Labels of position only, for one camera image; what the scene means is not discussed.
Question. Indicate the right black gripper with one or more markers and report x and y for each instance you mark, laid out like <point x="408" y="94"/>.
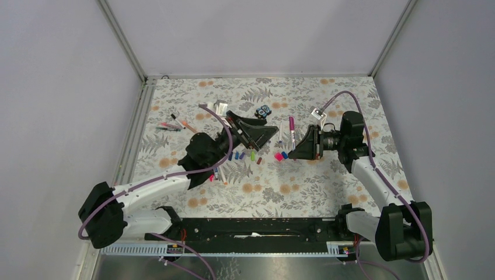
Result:
<point x="311" y="147"/>

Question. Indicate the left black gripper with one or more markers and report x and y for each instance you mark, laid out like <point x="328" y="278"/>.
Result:
<point x="254" y="133"/>

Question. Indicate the pink highlighter cap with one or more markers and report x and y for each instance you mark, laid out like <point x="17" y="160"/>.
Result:
<point x="279" y="157"/>

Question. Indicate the orange tip white pen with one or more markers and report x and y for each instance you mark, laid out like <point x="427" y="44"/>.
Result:
<point x="223" y="175"/>

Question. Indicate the orange pen group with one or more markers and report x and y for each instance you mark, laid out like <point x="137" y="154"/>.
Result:
<point x="186" y="125"/>

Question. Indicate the magenta cap pen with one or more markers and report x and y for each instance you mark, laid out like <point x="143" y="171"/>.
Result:
<point x="292" y="131"/>

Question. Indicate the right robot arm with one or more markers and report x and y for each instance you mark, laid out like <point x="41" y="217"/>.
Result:
<point x="403" y="231"/>

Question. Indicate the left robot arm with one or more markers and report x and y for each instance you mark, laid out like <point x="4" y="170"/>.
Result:
<point x="110" y="213"/>

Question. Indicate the dark green pen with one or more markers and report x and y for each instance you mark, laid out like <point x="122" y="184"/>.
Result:
<point x="168" y="129"/>

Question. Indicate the black cap pen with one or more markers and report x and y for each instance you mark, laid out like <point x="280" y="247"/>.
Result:
<point x="177" y="121"/>

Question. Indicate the pink pen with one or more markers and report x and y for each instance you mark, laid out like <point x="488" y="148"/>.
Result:
<point x="164" y="124"/>

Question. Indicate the floral table mat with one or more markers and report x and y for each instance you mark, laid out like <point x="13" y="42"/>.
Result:
<point x="271" y="189"/>

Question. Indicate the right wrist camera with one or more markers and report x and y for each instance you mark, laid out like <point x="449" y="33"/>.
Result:
<point x="320" y="115"/>

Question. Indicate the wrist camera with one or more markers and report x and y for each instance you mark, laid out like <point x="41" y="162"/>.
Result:
<point x="219" y="107"/>
<point x="320" y="115"/>

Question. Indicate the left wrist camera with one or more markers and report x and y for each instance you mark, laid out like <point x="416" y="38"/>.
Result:
<point x="219" y="107"/>

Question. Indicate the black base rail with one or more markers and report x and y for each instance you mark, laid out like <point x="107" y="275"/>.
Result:
<point x="258" y="235"/>

